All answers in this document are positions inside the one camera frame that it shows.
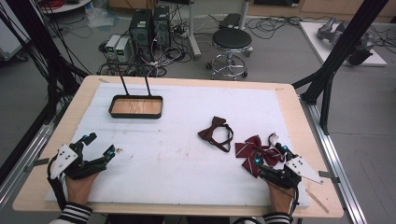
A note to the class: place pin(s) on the clear plastic bag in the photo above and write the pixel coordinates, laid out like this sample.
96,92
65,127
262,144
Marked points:
101,18

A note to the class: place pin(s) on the dark brown bow tie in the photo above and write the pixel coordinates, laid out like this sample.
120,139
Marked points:
210,132

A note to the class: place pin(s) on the black round stool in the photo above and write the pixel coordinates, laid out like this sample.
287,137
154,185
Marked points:
232,39

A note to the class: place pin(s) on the white floor board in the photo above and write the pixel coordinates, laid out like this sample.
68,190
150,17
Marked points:
314,40

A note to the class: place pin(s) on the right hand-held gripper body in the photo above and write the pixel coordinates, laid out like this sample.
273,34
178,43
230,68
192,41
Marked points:
281,175

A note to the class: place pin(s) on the flat black box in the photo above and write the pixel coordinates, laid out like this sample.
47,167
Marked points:
230,21

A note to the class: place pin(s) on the silver metal rail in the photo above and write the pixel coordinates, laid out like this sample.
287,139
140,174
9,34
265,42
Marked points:
330,149
28,149

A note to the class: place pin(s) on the black rack with wooden tray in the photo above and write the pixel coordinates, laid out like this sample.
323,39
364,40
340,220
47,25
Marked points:
137,106

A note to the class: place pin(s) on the red striped bow tie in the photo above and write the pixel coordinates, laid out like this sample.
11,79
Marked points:
250,151

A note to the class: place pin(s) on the thin wooden stick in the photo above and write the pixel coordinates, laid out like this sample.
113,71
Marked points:
317,201

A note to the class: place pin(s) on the white foam mat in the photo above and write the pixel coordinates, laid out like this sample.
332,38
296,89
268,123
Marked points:
174,174

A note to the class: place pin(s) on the white table leg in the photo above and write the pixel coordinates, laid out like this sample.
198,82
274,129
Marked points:
244,14
193,37

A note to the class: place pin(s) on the large black computer tower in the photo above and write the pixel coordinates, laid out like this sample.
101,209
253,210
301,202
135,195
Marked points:
141,34

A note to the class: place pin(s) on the person's left hand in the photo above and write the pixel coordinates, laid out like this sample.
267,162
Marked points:
79,189

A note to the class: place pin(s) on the round white table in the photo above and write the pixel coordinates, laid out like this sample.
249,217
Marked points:
67,7

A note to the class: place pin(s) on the grey metal clip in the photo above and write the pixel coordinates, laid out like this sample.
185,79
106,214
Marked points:
37,163
328,175

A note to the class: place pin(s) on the electronic boxes on floor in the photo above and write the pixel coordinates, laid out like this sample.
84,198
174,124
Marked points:
177,53

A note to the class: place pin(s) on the person's right hand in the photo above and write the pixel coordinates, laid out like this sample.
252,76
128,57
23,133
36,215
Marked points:
280,199

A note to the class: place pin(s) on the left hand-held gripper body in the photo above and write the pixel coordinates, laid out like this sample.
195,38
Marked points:
69,158

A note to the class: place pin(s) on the white power supply unit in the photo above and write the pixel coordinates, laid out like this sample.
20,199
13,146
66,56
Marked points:
112,45
123,49

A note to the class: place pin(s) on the slim black computer tower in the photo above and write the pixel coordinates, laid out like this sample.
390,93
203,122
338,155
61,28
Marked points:
162,28

